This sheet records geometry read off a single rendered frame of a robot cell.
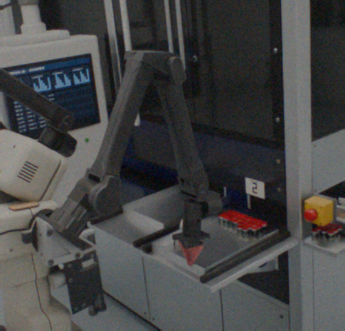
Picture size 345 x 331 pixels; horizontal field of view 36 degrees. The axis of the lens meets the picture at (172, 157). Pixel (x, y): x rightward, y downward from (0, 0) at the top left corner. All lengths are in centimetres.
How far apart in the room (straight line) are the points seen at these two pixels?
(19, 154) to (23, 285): 36
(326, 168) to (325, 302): 52
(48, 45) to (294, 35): 105
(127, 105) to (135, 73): 8
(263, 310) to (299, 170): 63
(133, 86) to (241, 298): 113
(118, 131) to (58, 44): 101
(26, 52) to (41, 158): 90
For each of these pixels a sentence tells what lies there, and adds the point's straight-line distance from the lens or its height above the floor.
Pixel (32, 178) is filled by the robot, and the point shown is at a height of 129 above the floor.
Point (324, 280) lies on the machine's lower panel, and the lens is 202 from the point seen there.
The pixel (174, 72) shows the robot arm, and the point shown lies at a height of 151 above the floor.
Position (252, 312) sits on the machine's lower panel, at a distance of 216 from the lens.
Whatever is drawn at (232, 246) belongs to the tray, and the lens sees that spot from 179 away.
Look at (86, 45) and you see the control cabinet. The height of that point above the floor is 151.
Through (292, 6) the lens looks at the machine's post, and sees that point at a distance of 163.
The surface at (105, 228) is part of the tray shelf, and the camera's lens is 202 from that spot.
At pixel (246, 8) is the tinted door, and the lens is 176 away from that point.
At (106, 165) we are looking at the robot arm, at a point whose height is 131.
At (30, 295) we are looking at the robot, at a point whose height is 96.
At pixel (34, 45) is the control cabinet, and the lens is 223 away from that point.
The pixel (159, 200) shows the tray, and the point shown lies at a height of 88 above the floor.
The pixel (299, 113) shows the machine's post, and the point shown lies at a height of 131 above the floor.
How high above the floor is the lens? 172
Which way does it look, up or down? 18 degrees down
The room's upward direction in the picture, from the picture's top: 6 degrees counter-clockwise
